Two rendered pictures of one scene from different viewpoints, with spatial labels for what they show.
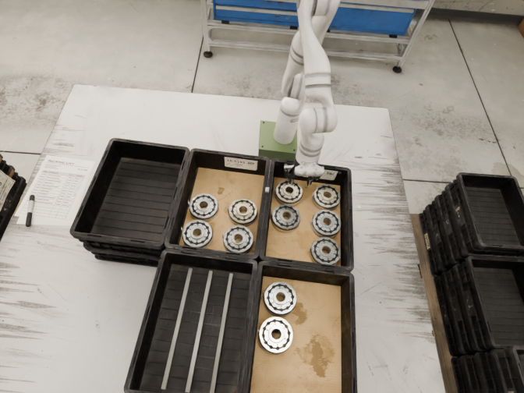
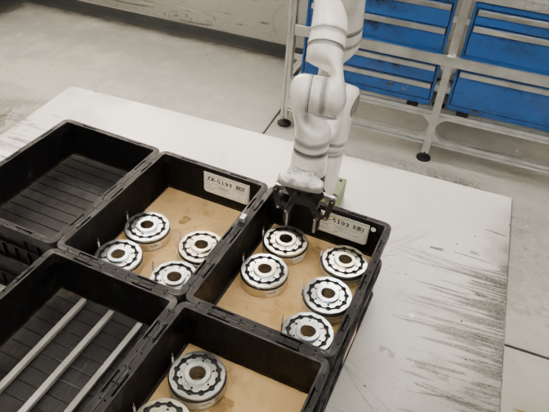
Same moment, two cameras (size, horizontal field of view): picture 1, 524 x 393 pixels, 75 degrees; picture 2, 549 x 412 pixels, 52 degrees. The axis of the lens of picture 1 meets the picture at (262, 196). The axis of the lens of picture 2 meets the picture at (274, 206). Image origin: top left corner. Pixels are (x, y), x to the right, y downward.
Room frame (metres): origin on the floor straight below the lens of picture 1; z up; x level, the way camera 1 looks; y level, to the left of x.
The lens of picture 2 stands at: (-0.22, -0.41, 1.74)
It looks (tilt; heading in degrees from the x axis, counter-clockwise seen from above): 39 degrees down; 21
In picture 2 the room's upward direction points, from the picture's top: 5 degrees clockwise
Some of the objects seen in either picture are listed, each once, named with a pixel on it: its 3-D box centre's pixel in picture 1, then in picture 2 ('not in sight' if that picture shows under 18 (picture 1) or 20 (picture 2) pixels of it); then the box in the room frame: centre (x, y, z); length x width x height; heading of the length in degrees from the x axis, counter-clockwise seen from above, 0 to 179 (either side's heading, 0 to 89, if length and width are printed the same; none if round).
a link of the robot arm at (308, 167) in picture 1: (309, 156); (307, 162); (0.67, -0.13, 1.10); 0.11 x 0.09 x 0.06; 6
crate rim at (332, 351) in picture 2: (308, 211); (296, 261); (0.57, -0.16, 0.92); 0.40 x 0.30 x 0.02; 0
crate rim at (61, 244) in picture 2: (221, 200); (171, 217); (0.57, 0.14, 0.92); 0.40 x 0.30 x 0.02; 0
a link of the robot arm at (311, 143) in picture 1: (312, 130); (310, 114); (0.68, -0.12, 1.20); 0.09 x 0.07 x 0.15; 104
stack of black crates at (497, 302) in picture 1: (487, 309); not in sight; (0.49, -1.15, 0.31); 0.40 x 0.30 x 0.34; 4
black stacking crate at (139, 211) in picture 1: (139, 196); (64, 194); (0.58, 0.44, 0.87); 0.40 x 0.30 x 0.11; 0
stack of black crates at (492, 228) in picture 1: (471, 228); not in sight; (0.89, -1.12, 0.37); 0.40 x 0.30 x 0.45; 4
